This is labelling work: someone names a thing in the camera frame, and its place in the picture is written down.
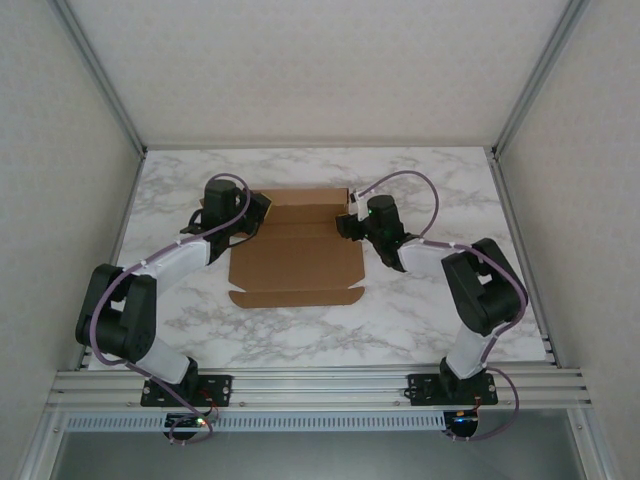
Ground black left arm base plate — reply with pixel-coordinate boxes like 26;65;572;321
141;373;235;409

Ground aluminium side rail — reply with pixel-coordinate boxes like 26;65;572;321
487;149;560;367
77;149;147;371

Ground white slotted cable duct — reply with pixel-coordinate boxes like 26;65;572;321
64;412;449;432

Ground brown cardboard box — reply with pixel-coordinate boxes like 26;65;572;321
198;185;369;310

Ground aluminium mounting rail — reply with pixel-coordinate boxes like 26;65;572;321
47;367;594;414

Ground aluminium lower frame post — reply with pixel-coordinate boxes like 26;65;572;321
18;410;69;480
569;409;624;480

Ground aluminium frame upright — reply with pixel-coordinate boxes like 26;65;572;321
492;0;591;156
47;0;147;156

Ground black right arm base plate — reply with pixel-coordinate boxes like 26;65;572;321
407;372;499;407

